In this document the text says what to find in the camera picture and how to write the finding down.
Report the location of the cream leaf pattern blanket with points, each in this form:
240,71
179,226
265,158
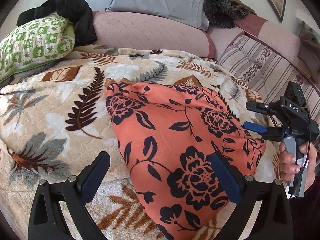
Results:
54,122

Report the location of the green white patterned cloth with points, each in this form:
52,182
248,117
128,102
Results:
36,43

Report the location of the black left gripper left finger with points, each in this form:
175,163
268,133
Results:
46,219

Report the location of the person's right hand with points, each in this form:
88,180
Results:
288,165

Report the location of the striped floral bedsheet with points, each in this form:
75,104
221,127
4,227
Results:
266,72

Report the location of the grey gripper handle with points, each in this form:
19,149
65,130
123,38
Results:
297,184

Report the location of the orange black floral garment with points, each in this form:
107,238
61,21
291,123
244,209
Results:
167,135

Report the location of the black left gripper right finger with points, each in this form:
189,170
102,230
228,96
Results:
274,220

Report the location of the pink quilted bolster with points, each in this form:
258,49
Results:
141,31

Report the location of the dark furry cushion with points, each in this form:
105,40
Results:
224,13

